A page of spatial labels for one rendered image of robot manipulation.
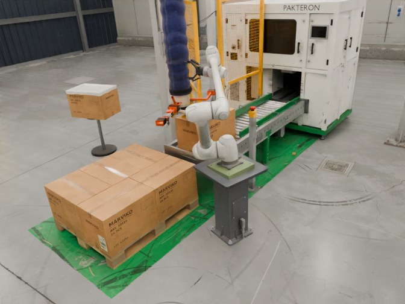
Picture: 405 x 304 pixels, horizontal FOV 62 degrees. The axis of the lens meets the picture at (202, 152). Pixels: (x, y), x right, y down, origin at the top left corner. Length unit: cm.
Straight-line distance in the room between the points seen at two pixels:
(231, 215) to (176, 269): 69
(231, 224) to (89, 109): 280
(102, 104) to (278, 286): 330
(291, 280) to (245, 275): 38
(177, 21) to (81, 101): 237
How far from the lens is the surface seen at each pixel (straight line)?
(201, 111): 242
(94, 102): 500
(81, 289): 325
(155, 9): 459
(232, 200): 313
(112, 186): 342
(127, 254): 339
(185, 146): 383
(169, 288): 305
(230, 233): 333
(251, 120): 376
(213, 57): 281
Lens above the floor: 225
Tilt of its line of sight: 26 degrees down
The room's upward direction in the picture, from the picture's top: 4 degrees counter-clockwise
